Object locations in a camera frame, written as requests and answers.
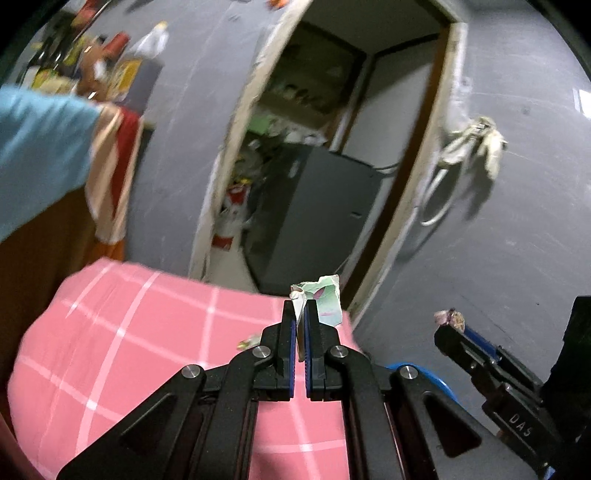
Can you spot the purple wrapper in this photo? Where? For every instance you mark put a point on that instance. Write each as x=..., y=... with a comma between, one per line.
x=450, y=317

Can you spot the light blue cloth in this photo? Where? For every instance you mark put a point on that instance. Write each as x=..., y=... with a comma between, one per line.
x=41, y=147

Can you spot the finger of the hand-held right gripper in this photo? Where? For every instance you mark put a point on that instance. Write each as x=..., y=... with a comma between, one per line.
x=485, y=344
x=466, y=355

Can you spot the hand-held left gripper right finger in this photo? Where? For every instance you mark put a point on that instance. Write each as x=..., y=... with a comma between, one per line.
x=308, y=364

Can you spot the pink checked tablecloth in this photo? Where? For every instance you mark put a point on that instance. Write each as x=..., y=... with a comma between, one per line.
x=138, y=332

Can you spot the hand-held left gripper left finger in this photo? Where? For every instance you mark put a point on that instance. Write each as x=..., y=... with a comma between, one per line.
x=292, y=364

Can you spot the orange wall hook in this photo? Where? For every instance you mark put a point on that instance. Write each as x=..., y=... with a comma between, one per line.
x=278, y=3

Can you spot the red cup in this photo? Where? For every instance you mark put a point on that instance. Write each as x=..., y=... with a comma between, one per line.
x=116, y=42

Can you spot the white wall switch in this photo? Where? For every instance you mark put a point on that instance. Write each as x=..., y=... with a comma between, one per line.
x=582, y=100

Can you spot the blue bin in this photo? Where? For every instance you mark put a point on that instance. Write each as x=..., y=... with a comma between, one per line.
x=434, y=381

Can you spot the wooden door frame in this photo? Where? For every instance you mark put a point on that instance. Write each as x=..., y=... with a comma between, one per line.
x=415, y=184

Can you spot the large oil jug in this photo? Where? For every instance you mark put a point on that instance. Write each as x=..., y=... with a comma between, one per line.
x=134, y=74

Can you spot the wooden cabinet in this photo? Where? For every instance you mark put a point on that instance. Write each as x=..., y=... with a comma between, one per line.
x=46, y=249

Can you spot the red striped towel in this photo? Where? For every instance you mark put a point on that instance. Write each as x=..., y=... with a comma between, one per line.
x=115, y=175

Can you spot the white green wrapper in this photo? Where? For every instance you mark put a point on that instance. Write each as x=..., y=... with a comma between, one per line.
x=325, y=300

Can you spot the white rubber gloves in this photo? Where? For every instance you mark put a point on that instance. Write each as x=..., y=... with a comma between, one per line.
x=491, y=147

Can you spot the wooden shelf unit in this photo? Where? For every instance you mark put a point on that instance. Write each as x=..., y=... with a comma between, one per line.
x=314, y=78

